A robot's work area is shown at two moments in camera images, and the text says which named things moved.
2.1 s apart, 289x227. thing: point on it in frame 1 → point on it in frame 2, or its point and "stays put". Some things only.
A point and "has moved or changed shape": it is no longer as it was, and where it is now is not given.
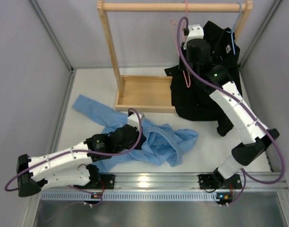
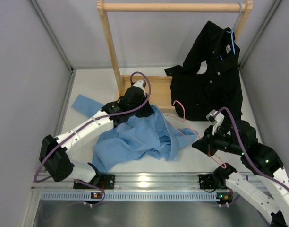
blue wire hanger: x=232 y=32 stays put
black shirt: x=191 y=96 stays put
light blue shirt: x=159 y=146 has moved or changed shape
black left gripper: x=143 y=140 → x=148 y=110
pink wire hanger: x=174 y=23 → x=216 y=157
